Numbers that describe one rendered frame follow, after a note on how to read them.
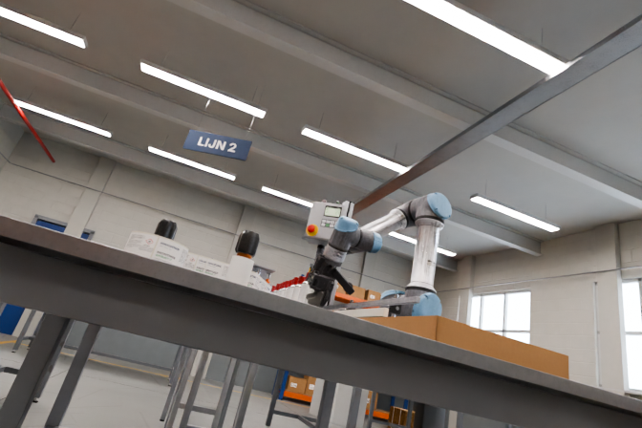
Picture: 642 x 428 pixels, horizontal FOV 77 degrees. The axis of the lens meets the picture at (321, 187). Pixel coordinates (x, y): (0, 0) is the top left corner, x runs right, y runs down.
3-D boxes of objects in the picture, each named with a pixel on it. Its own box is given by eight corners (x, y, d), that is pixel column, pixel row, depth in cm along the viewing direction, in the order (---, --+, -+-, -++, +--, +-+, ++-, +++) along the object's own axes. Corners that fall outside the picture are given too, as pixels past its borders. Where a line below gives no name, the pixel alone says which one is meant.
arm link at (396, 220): (403, 201, 189) (324, 237, 159) (420, 196, 180) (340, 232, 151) (413, 224, 188) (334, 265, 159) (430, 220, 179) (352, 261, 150)
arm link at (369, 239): (365, 236, 157) (342, 229, 152) (385, 231, 148) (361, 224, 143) (364, 256, 154) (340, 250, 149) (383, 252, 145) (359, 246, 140)
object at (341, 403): (308, 413, 670) (324, 336, 718) (337, 418, 695) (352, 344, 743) (331, 423, 613) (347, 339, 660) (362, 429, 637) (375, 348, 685)
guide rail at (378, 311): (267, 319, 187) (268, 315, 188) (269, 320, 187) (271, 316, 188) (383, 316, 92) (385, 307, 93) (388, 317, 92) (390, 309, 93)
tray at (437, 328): (348, 336, 85) (352, 317, 87) (449, 365, 92) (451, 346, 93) (435, 343, 59) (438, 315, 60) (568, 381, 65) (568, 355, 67)
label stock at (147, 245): (117, 277, 143) (134, 238, 149) (174, 292, 147) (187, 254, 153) (109, 269, 125) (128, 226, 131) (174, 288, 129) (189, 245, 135)
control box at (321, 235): (309, 244, 200) (317, 208, 207) (341, 248, 195) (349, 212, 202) (303, 236, 191) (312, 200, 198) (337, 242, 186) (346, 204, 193)
